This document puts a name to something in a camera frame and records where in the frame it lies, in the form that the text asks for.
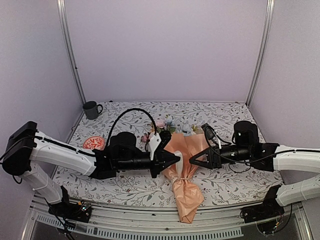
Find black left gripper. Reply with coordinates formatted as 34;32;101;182
116;151;181;179

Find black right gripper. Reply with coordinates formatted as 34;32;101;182
189;145;252;170

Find white lace ribbon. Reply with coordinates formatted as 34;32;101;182
172;151;196;185

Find blue fake flower stem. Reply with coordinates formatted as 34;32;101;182
164;115;194;136

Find beige wrapping paper sheet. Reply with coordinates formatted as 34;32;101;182
162;133;209;224

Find pale pink white flower stem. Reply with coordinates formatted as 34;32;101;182
155;119;166;132

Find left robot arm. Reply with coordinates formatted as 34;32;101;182
1;121;183;217

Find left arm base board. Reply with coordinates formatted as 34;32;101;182
48;201;92;223

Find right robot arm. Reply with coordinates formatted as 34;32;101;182
189;120;320;218

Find right arm base board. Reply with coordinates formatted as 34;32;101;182
239;203;285;235

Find red white patterned dish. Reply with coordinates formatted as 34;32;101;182
82;136;105;150

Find dark grey mug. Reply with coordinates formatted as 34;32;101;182
82;100;103;120

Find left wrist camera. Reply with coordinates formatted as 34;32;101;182
147;130;172;161

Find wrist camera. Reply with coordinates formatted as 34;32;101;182
147;130;172;161
201;123;222;150

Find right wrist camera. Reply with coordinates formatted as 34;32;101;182
201;123;222;150

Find right aluminium frame post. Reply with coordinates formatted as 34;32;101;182
245;0;275;108

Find aluminium frame post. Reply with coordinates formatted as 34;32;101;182
56;0;86;105
245;0;275;108

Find left aluminium frame post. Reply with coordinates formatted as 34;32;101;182
56;0;86;105

